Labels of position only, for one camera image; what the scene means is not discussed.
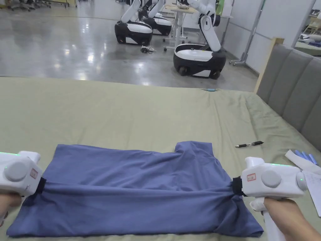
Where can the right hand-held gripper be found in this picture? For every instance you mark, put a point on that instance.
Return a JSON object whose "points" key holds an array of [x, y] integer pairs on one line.
{"points": [[270, 179]]}

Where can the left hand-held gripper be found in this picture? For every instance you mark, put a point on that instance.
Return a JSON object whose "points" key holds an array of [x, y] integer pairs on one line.
{"points": [[17, 173]]}

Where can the blue shirt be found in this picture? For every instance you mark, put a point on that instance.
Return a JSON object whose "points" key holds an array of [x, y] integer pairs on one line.
{"points": [[130, 190]]}

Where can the person's left hand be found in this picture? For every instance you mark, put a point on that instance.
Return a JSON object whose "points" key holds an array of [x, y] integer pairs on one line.
{"points": [[8, 204]]}

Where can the person's right hand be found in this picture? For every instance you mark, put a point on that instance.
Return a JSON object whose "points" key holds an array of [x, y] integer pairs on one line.
{"points": [[288, 218]]}

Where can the white box of blue pens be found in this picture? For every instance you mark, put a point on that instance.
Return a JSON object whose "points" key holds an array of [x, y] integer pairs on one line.
{"points": [[301, 158]]}

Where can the black pen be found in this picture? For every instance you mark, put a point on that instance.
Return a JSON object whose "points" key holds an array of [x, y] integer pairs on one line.
{"points": [[250, 144]]}

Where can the white paper sheet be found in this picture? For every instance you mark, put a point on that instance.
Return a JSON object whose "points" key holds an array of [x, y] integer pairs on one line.
{"points": [[314, 190]]}

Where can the grey padded headboard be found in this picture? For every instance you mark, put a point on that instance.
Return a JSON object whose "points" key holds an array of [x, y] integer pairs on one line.
{"points": [[293, 82]]}

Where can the small light blue object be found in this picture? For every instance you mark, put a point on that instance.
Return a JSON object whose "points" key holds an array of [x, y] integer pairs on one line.
{"points": [[210, 90]]}

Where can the bed with pale green sheet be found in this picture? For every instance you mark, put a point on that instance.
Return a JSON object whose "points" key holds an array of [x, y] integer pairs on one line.
{"points": [[112, 113]]}

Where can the white and black wheeled robot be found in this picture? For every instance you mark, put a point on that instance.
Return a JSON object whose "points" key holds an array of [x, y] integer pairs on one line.
{"points": [[160, 23], [133, 27], [200, 54]]}

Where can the row of office chairs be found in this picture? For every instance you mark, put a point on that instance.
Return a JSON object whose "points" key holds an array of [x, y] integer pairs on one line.
{"points": [[37, 3]]}

